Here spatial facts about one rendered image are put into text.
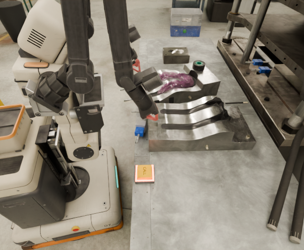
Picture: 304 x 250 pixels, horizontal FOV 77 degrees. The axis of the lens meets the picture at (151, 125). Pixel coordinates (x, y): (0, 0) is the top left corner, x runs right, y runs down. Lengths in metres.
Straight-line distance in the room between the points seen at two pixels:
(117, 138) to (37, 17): 1.54
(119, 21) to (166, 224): 0.67
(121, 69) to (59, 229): 1.11
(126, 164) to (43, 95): 1.32
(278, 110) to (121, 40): 1.07
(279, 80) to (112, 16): 1.26
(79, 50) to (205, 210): 0.69
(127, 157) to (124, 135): 0.29
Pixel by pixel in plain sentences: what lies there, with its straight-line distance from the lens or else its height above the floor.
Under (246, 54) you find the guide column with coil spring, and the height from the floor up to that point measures 0.86.
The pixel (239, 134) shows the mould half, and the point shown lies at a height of 0.86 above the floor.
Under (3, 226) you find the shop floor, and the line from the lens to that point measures 1.96.
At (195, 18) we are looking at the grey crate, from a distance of 4.33.
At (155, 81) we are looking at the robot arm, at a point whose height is 1.20.
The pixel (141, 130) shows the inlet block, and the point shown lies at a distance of 0.97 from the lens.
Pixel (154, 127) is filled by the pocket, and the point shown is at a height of 0.86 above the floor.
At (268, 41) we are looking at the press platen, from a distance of 1.60.
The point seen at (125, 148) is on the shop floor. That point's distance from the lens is 1.98.
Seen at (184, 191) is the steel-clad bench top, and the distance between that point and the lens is 0.84.
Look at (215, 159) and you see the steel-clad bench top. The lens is 0.96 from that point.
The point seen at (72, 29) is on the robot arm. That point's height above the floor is 1.38.
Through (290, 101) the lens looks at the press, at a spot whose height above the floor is 0.79.
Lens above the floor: 1.55
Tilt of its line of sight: 45 degrees down
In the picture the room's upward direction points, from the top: straight up
